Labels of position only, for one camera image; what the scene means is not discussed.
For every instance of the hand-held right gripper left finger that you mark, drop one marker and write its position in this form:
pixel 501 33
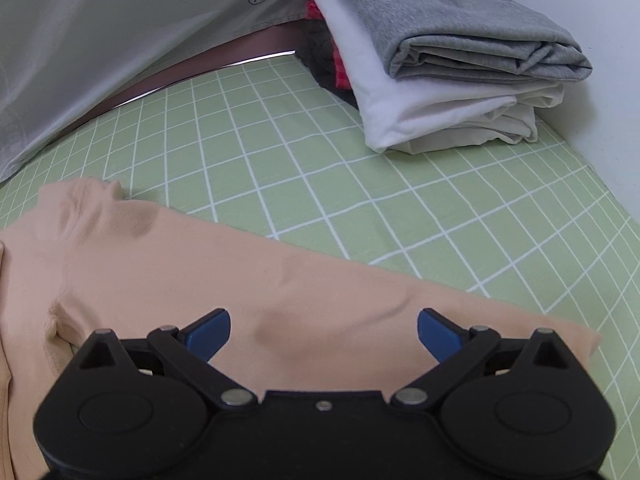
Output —
pixel 207 337

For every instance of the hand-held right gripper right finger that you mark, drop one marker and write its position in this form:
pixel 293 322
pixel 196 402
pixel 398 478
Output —
pixel 440 337

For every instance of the beige garment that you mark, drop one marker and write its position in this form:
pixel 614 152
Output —
pixel 200 270

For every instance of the green grid mat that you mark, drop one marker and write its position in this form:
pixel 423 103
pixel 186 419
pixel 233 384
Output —
pixel 400 210

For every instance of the folded white garment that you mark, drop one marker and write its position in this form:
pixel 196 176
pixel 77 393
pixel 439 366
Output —
pixel 400 110

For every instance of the red and black garment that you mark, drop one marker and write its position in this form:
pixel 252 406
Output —
pixel 325 55

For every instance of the white printed sheet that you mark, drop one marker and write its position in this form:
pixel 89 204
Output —
pixel 100 35

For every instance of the folded grey garment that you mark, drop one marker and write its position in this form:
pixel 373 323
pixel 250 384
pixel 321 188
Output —
pixel 425 10

